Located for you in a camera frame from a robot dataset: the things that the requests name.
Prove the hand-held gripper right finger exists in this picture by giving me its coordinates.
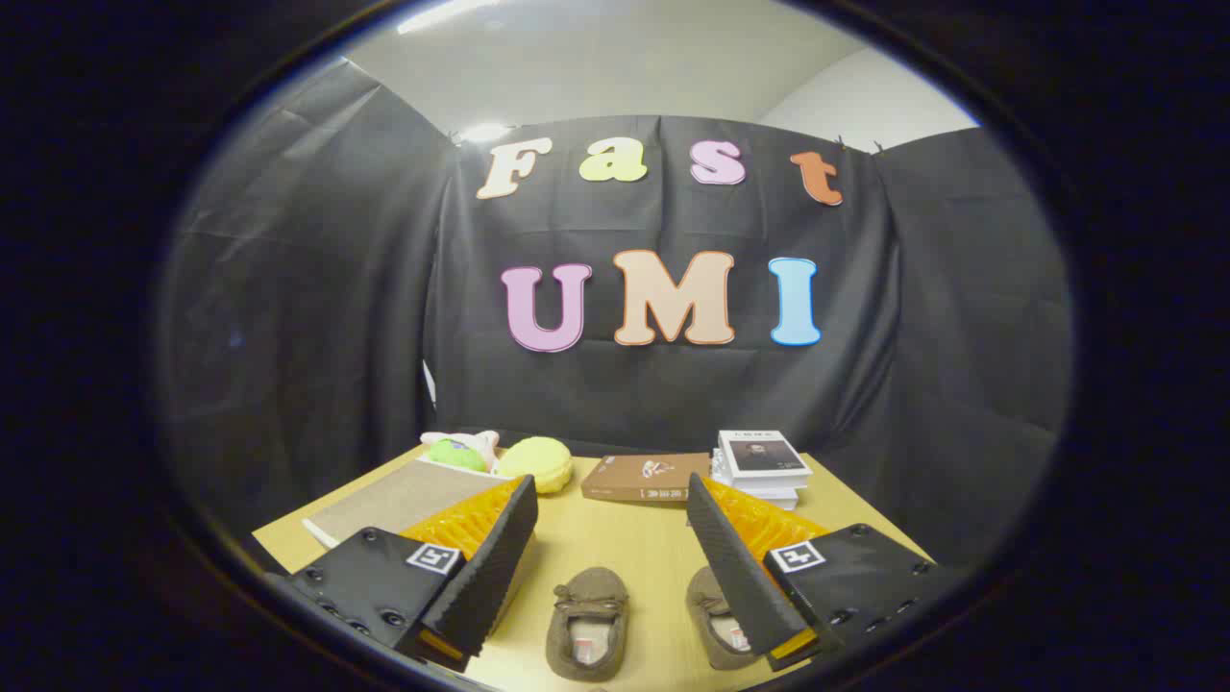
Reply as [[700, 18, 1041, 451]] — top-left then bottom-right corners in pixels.
[[684, 473, 967, 674]]

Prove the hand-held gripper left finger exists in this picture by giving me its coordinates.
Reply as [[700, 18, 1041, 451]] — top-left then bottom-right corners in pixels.
[[264, 474, 539, 674]]

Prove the brown fuzzy shoe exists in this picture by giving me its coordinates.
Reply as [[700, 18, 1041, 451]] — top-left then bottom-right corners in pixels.
[[545, 567, 630, 683], [685, 565, 760, 672]]

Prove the white fabric storage box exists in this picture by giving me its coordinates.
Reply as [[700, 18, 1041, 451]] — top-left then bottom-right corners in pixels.
[[304, 458, 512, 550]]

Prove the yellow round plush toy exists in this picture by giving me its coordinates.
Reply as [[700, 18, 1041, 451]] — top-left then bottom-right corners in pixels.
[[496, 436, 575, 495]]

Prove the pink and green plush toy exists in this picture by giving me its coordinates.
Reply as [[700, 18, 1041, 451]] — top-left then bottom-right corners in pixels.
[[420, 430, 502, 474]]

